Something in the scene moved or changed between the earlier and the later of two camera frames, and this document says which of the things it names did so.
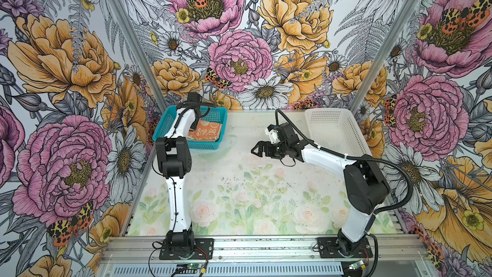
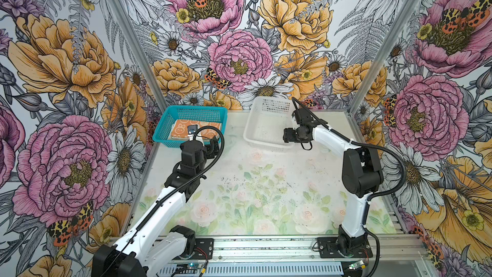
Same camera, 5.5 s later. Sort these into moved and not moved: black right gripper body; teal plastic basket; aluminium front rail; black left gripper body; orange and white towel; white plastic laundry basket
Moved: black right gripper body; black left gripper body; white plastic laundry basket
Not moved: orange and white towel; aluminium front rail; teal plastic basket
